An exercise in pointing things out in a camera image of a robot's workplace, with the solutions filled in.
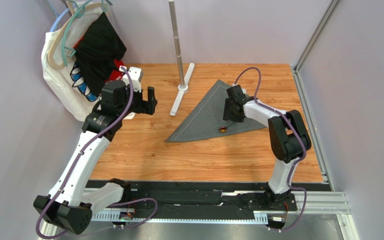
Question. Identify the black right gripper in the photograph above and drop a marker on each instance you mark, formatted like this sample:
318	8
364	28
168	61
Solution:
231	111

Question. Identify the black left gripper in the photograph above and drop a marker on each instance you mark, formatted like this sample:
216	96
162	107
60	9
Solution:
147	106

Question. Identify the iridescent metal spoon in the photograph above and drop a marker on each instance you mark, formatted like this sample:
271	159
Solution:
225	128

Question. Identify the grey cloth napkin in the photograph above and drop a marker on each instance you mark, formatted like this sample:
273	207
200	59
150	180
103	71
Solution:
205	119

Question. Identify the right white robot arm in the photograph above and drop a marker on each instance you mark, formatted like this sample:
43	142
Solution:
288	136

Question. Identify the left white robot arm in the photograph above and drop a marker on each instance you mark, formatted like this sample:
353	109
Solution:
66	206

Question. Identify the white stand base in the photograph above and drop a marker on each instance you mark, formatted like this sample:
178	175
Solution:
182	90

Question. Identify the red garment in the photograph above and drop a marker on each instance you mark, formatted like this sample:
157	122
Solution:
99	59

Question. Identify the black garment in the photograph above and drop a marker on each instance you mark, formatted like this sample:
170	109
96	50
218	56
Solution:
101	27

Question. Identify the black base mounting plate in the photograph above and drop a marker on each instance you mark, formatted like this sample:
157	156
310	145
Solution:
202	201

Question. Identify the teal clothes hanger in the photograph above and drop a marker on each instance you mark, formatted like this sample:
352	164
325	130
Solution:
77	30

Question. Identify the silver metal stand pole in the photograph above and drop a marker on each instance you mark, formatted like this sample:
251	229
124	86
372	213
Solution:
177	45

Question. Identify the white T-shirt with print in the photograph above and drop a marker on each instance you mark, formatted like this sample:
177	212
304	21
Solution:
68	83

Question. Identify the beige clothes hanger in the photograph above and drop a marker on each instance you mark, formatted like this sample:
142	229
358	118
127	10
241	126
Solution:
77	11

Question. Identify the blue clothes hanger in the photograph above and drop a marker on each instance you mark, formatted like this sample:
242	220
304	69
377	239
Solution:
54	26

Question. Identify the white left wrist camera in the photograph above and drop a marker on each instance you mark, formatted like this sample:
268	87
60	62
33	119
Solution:
135	74

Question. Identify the aluminium corner post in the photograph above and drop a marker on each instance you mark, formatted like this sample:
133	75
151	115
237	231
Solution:
323	23

